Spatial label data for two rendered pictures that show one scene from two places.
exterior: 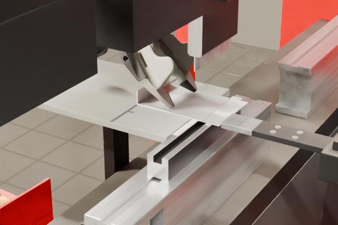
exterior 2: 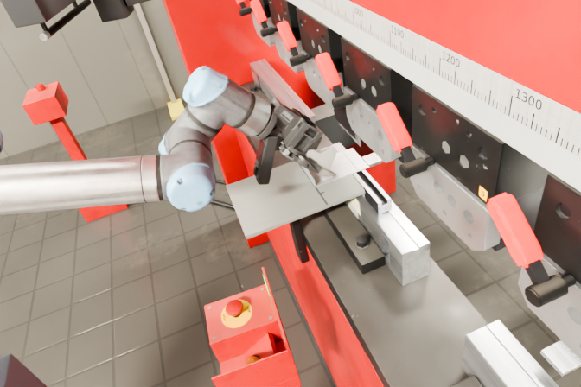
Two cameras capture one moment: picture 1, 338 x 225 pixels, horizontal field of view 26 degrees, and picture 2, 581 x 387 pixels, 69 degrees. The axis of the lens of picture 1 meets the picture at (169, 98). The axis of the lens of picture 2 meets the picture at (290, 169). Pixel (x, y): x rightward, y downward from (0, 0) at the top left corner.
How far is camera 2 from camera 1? 74 cm
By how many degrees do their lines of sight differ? 39
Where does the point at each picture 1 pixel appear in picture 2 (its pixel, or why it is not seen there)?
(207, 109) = (347, 163)
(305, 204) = not seen: hidden behind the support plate
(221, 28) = not seen: hidden behind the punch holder
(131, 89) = (292, 182)
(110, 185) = (315, 240)
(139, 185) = (387, 221)
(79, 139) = (46, 257)
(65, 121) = (19, 255)
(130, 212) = (412, 235)
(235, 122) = (373, 160)
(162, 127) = (352, 187)
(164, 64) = (329, 155)
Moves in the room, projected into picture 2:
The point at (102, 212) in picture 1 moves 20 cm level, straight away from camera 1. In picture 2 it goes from (405, 245) to (312, 216)
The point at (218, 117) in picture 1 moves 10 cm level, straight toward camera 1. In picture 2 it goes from (360, 163) to (399, 179)
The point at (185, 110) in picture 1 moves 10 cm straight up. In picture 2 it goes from (341, 172) to (335, 134)
